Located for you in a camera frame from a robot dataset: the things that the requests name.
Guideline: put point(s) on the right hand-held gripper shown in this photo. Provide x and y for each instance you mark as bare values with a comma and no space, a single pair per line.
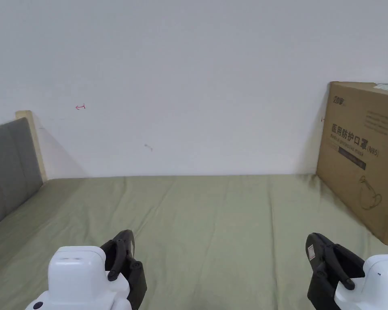
375,284

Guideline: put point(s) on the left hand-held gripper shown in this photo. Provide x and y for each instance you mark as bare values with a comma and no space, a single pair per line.
74,277

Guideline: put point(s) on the brown cardboard carton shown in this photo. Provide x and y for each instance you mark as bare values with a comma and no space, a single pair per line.
352,193

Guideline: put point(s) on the bed with pale green sheet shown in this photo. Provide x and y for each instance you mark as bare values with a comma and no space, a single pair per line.
213,226

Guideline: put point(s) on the grey padded headboard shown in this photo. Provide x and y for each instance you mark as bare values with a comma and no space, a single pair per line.
9,161

